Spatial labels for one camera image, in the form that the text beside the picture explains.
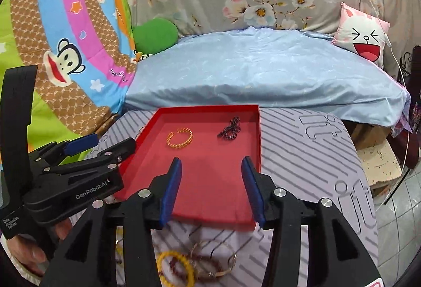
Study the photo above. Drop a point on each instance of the person's left hand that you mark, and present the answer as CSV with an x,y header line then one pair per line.
x,y
29,254

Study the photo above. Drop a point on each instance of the green plush cushion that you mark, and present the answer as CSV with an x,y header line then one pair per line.
x,y
155,36

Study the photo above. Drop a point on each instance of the thin gold wire bangle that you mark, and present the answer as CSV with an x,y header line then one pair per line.
x,y
212,259

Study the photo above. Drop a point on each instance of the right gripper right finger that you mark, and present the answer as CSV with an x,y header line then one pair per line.
x,y
336,255

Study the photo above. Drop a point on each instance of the cardboard box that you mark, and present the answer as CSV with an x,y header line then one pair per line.
x,y
379,162

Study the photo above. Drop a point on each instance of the colourful monkey cartoon blanket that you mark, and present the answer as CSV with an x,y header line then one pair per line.
x,y
85,58

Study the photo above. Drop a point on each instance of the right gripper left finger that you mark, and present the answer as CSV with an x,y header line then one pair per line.
x,y
87,257

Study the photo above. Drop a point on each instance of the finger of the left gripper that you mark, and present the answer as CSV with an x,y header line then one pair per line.
x,y
112,155
54,151

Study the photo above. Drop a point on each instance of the gold twisted bangle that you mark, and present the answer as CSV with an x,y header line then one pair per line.
x,y
179,138

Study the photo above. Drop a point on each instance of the garnet small bead strand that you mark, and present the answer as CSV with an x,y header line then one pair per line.
x,y
230,132

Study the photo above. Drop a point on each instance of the pink cat face cushion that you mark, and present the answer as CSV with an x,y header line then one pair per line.
x,y
362,34

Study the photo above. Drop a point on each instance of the red cardboard tray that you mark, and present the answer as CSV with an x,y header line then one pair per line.
x,y
212,192

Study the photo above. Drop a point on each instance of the light blue pillow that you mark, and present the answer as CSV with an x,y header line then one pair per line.
x,y
269,68

